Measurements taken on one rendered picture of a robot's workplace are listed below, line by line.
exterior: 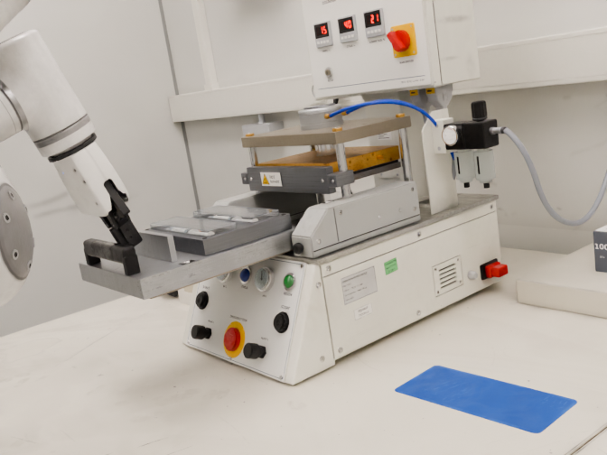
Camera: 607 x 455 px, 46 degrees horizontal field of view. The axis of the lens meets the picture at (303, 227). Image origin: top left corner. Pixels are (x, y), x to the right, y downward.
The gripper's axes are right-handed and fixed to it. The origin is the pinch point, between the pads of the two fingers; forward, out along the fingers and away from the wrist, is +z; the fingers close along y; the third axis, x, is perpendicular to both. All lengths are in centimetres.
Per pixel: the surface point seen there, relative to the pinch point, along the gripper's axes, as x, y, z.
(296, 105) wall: 87, -66, 20
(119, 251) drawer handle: -4.2, 6.2, -0.7
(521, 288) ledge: 48, 26, 42
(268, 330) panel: 8.8, 8.9, 24.0
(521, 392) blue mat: 20, 46, 35
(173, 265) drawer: 0.4, 9.5, 4.7
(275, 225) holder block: 18.2, 10.0, 9.8
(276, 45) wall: 98, -77, 4
